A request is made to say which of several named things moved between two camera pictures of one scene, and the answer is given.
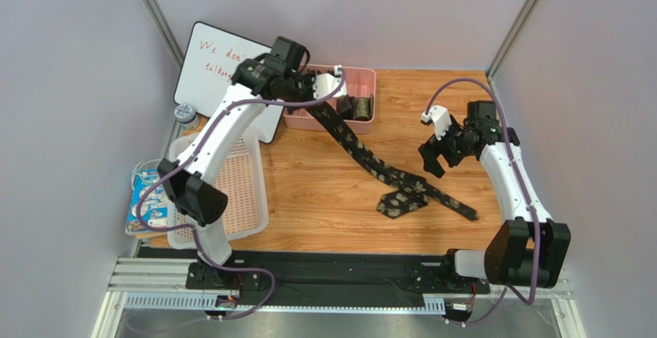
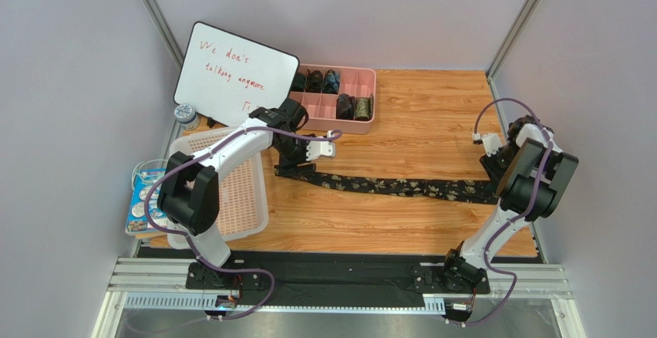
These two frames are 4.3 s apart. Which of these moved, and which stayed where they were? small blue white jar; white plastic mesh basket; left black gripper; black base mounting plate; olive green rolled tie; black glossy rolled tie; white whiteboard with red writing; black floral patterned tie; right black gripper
Moved: left black gripper; right black gripper; black floral patterned tie
Stayed: small blue white jar; black base mounting plate; white whiteboard with red writing; black glossy rolled tie; olive green rolled tie; white plastic mesh basket
